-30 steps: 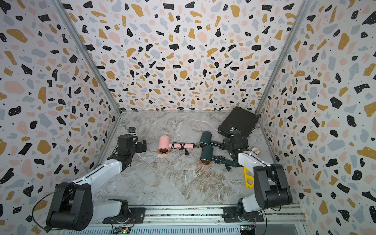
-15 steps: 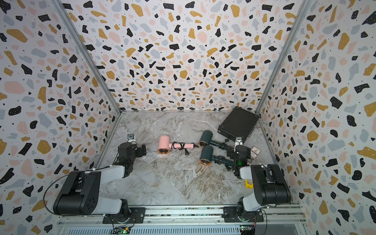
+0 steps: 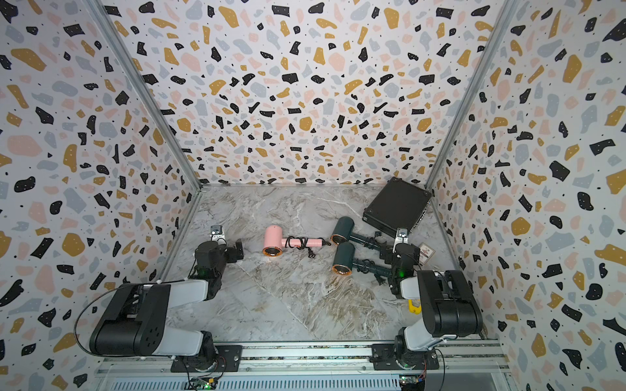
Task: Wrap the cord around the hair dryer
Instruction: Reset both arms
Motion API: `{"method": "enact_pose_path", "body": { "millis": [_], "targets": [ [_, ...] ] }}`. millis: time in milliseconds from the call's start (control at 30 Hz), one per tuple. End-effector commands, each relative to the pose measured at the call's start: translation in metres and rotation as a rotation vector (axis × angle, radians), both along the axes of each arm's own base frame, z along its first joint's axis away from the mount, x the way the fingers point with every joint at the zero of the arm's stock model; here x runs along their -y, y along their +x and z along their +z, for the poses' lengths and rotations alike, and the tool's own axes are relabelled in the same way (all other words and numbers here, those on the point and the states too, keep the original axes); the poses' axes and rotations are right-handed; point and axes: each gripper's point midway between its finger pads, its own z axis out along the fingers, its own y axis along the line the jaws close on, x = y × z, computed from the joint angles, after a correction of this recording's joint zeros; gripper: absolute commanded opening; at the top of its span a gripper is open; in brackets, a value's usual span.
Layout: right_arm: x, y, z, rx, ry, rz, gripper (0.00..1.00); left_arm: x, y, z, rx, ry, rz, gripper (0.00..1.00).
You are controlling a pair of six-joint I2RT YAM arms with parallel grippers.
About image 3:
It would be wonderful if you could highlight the green hair dryer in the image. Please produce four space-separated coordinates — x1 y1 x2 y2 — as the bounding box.
332 242 391 284
330 217 391 252

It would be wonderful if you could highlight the pink hair dryer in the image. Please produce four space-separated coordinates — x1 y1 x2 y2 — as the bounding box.
262 225 331 258

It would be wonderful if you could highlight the black cord of pink dryer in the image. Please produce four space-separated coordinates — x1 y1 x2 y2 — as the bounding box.
283 235 334 260

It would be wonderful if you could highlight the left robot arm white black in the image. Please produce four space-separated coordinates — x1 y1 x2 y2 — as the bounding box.
89 239 245 374

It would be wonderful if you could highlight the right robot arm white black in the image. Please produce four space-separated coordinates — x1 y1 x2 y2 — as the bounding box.
370 244 484 372

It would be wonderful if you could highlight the small card box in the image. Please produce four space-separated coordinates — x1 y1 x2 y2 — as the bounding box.
419 244 435 264

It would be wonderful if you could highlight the black case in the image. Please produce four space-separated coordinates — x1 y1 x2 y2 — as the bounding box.
362 178 431 237

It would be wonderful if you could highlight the yellow triangular plastic piece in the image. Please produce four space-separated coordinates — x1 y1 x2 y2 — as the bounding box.
408 300 422 314

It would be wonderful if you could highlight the green circuit board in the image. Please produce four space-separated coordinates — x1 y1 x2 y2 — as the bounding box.
188 376 219 391

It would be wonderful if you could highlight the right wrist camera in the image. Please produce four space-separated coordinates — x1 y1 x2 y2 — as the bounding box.
394 228 409 247

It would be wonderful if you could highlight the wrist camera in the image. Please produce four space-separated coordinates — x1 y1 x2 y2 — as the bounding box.
394 228 409 247
210 225 226 242

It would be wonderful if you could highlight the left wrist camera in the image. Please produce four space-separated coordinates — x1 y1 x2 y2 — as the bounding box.
210 225 226 242

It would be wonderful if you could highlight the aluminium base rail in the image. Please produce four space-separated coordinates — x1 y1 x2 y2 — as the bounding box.
92 338 516 390

